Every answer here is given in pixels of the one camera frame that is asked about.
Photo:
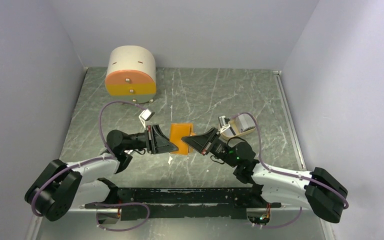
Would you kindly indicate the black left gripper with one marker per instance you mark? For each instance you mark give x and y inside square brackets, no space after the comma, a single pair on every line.
[156,142]

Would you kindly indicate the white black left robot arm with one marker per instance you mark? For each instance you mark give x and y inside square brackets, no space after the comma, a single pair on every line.
[62,186]

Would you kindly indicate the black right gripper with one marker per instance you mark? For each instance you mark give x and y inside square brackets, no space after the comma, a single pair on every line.
[204,143]

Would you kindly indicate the orange blue card holder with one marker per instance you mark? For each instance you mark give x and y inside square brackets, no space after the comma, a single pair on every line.
[177,132]

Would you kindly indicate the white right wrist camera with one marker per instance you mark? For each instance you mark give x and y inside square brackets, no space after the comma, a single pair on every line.
[223,123]

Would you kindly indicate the beige oval tray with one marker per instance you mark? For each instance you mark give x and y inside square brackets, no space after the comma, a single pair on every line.
[233,131]

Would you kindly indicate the beige orange drawer cabinet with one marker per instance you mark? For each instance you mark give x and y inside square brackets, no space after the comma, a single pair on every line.
[131,74]

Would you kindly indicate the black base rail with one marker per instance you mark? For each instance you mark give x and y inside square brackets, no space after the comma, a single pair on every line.
[170,203]

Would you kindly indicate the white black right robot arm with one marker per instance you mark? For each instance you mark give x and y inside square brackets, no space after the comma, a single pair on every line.
[316,190]

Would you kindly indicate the stack of grey cards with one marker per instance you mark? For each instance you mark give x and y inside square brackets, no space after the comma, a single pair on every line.
[244,122]

